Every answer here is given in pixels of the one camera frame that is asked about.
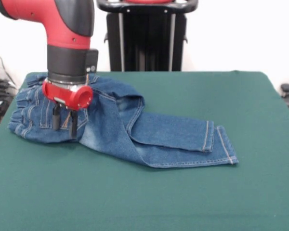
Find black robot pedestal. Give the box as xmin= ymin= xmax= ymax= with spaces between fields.
xmin=96 ymin=0 xmax=198 ymax=72

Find black cable bundle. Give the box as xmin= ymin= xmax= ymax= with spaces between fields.
xmin=0 ymin=79 xmax=18 ymax=126

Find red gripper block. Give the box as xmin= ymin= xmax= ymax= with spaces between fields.
xmin=42 ymin=80 xmax=94 ymax=140

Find thin grey cable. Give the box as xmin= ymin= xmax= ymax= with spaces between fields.
xmin=0 ymin=44 xmax=16 ymax=87

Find dark green table cloth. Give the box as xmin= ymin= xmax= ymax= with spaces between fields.
xmin=0 ymin=70 xmax=289 ymax=231

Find blue denim jeans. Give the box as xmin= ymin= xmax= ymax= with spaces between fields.
xmin=7 ymin=72 xmax=239 ymax=169

